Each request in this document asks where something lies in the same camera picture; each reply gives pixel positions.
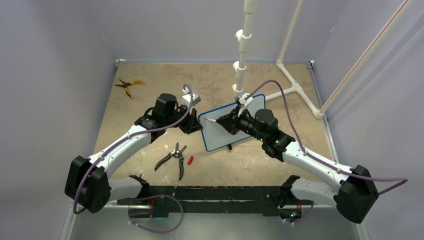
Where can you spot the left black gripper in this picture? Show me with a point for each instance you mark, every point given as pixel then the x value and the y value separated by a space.
pixel 193 124

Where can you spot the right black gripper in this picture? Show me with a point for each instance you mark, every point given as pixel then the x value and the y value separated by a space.
pixel 231 122

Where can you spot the blue framed whiteboard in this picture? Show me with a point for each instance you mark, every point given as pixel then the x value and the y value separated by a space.
pixel 215 136

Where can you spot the red marker cap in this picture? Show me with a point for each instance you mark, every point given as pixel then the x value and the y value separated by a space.
pixel 190 160

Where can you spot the white red marker pen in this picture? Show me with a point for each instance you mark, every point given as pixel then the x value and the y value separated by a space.
pixel 210 120

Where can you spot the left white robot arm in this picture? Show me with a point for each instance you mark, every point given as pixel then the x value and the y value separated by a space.
pixel 88 182

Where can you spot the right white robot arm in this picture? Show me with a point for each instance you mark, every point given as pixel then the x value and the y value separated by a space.
pixel 350 190

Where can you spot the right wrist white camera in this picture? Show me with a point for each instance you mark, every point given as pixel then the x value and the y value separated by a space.
pixel 242 101

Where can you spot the wrist white camera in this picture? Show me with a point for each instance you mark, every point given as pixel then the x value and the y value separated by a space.
pixel 242 101
pixel 190 97

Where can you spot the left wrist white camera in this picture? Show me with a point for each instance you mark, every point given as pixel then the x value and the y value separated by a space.
pixel 190 97

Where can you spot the black handled wire stripper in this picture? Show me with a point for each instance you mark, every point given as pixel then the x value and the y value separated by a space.
pixel 177 153

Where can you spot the yellow handled pliers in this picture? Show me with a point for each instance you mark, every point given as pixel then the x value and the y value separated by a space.
pixel 126 85

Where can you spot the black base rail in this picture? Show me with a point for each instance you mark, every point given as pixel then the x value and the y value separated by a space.
pixel 269 201

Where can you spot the white PVC pipe frame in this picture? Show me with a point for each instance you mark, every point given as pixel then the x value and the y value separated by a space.
pixel 269 37

